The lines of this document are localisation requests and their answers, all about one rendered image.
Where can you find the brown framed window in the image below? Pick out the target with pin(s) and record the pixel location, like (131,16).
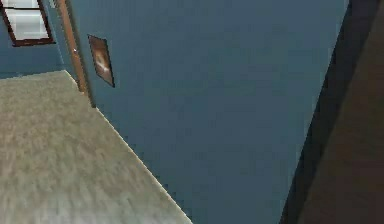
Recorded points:
(26,23)

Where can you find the dark brown room door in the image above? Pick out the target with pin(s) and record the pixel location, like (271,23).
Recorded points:
(353,133)

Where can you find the brown framed wall picture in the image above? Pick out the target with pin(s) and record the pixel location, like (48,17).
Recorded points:
(101,60)

